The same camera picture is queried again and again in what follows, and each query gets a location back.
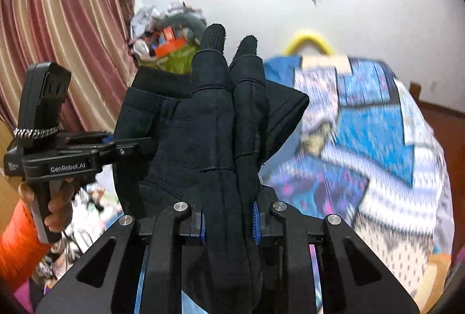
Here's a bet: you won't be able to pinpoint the striped pink curtain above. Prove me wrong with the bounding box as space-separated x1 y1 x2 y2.
1 0 136 131

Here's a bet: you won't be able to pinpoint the person left hand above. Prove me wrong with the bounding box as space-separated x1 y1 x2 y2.
17 177 76 234

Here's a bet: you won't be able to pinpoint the grey plush toy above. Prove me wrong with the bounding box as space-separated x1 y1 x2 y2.
157 11 207 42

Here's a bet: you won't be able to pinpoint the white wall socket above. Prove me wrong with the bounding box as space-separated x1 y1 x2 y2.
430 81 437 92

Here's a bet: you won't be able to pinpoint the orange box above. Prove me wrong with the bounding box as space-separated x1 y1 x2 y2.
155 38 187 58

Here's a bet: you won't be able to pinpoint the orange sleeve left forearm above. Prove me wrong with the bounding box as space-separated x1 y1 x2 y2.
0 200 52 292

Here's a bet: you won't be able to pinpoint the blue patchwork bedspread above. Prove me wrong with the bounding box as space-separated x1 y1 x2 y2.
259 56 455 310

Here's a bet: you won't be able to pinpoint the yellow foam ring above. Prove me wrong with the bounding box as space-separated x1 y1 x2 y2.
282 30 336 57

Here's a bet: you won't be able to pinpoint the green storage bag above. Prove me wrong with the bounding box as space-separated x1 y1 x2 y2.
135 45 198 75

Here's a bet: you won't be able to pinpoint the black pants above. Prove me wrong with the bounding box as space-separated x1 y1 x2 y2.
113 24 309 313

